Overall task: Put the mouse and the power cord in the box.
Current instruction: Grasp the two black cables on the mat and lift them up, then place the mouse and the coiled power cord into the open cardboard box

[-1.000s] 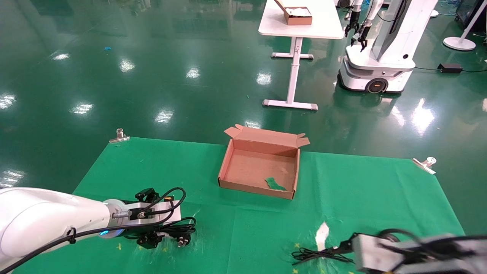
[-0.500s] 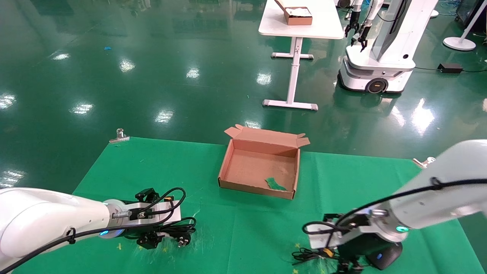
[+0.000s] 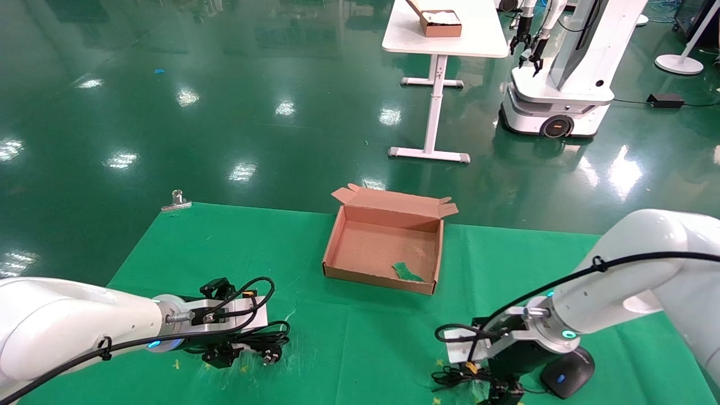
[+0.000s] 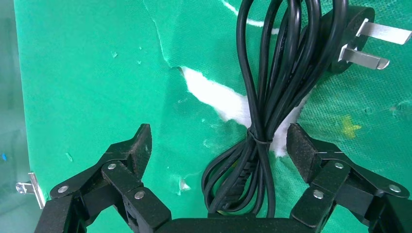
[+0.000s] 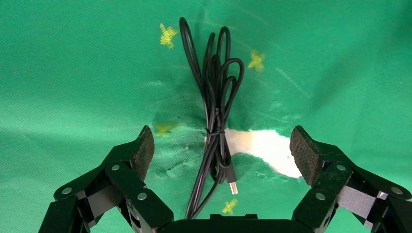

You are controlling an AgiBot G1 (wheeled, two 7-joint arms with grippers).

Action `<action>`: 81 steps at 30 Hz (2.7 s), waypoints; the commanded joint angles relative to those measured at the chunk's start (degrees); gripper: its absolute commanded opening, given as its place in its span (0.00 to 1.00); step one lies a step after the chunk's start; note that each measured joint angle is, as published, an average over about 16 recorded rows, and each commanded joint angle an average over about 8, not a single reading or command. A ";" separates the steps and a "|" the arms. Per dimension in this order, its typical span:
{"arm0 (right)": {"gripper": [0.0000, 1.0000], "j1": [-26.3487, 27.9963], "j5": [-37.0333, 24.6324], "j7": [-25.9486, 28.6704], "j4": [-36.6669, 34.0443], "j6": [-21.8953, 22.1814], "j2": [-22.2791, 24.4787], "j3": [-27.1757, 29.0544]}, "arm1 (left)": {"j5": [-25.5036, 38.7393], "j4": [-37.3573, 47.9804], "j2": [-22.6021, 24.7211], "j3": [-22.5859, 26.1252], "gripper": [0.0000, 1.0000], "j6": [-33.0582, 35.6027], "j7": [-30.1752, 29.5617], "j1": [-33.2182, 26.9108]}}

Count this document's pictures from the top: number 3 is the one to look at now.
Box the black power adapter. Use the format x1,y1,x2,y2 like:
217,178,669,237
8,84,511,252
647,93,685,109

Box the open brown cardboard box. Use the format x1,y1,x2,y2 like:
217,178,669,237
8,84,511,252
322,183,459,295

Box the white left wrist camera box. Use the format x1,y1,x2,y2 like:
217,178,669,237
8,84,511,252
188,297,269,334

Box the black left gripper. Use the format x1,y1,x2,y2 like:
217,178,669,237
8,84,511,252
188,277,269,369

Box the dark equipment cabinet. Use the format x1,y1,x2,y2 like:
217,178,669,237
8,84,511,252
674,0,720,43

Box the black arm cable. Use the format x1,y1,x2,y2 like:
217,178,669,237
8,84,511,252
0,276,276,405
436,252,720,361

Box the black computer mouse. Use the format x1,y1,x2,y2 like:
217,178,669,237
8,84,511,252
541,347,596,399

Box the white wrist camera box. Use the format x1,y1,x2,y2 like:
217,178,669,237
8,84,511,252
188,297,269,334
444,325,532,363

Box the black power cord with plug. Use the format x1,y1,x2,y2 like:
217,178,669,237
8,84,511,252
236,321,291,366

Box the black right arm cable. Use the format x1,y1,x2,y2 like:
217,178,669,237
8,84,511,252
436,252,720,361

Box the silver metal clamp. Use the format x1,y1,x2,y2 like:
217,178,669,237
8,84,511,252
161,190,192,212

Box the green table cloth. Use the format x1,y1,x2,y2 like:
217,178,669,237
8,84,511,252
17,201,718,405

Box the small brown cardboard box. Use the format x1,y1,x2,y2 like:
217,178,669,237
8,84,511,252
406,0,463,38

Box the black mouse cable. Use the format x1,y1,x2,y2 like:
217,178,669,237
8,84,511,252
430,363,549,395

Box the black floor power cord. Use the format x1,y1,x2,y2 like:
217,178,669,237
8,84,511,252
612,98,720,109

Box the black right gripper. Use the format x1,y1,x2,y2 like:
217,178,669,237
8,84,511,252
471,316,559,405

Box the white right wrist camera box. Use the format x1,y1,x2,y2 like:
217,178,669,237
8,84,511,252
444,325,532,363

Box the green cloth scrap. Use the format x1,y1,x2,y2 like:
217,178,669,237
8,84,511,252
392,262,425,283

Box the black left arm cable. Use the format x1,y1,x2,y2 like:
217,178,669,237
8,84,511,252
0,276,276,405

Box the white wheeled background robot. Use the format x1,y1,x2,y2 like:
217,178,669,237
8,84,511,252
499,0,647,139

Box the white standing fan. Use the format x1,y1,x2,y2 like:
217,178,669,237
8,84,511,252
655,0,720,75

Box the white adjustable table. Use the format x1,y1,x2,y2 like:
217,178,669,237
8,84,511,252
382,0,510,164

